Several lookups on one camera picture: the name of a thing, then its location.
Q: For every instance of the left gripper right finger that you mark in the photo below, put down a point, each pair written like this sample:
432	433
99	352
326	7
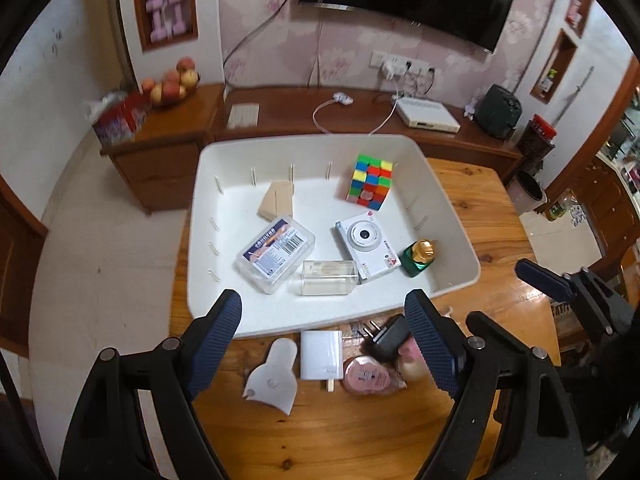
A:
487	371

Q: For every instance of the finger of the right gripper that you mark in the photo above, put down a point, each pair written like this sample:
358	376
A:
550	284

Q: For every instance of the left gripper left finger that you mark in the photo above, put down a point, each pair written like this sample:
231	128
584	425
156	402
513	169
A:
107	437

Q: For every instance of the green gold perfume bottle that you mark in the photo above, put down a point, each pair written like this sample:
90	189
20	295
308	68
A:
417	257

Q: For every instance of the black plug adapter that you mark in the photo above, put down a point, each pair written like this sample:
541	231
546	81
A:
382	342

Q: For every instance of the white 33W charger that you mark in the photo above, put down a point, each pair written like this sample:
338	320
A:
321	355

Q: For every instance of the pink trash bin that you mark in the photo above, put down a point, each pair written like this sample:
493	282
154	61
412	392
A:
525	192

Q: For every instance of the red lidded dark jar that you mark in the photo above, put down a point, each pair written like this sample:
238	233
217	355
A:
535	143

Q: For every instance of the white plastic scraper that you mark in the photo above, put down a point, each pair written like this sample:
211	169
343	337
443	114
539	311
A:
274	382

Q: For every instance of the dark green speaker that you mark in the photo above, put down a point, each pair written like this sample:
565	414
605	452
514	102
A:
498	113

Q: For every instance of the colourful rubiks cube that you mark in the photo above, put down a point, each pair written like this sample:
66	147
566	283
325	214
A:
370	182

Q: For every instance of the white set-top box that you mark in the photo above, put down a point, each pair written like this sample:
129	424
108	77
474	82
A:
426	115

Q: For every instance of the white plastic storage bin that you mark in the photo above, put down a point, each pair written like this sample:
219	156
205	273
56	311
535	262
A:
233	178

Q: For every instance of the clear labelled plastic box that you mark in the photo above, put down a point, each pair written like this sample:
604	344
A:
275	254

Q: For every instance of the wooden tv cabinet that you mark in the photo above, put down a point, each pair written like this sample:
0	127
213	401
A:
159	164

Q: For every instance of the wooden block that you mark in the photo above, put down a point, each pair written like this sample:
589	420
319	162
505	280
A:
278	201

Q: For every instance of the red tissue box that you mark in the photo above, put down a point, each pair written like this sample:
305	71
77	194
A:
117	116

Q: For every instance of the fruit bowl with apples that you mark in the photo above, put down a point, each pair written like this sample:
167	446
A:
174	86

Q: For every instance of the pink dumbbells pair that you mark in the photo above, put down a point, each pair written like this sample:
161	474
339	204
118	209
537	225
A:
167	19

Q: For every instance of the white toy camera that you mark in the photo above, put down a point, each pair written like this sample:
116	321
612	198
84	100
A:
367	245

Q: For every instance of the white wall power strip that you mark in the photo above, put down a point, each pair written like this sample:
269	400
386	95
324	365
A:
392	66

